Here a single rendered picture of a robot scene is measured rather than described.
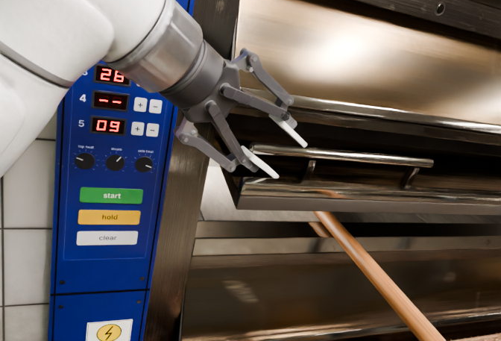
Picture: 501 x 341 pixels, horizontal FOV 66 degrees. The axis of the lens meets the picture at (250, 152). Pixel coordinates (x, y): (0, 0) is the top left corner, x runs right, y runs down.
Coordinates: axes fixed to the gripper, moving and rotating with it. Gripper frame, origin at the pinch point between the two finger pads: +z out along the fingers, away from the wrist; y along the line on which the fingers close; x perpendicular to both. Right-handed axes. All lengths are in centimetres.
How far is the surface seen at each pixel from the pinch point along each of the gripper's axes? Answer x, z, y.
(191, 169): -11.8, 0.7, 12.0
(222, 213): -16.7, 18.5, 17.7
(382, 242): 0.4, 46.1, 0.3
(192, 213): -10.6, 6.4, 18.4
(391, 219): -5, 53, -5
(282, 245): -5.4, 25.8, 13.9
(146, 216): -9.7, -1.8, 21.9
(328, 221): -5.6, 33.2, 4.7
